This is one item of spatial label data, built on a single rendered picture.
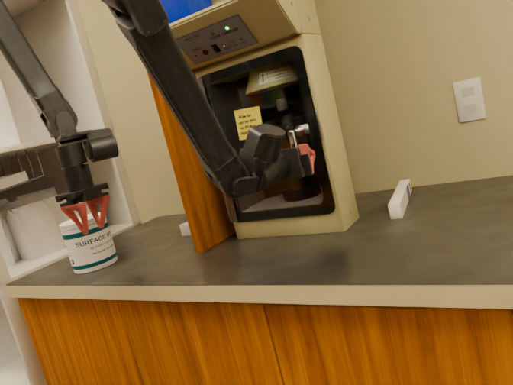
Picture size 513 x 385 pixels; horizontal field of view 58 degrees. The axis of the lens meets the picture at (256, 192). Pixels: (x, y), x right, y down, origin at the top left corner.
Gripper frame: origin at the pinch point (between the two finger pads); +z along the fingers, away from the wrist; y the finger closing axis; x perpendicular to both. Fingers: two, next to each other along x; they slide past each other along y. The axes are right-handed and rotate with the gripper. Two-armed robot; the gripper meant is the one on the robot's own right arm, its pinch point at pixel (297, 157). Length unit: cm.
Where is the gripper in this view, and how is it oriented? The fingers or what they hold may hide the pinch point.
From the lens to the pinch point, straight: 106.3
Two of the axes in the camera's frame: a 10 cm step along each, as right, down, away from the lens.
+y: -8.3, 1.1, 5.5
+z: 5.1, -2.7, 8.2
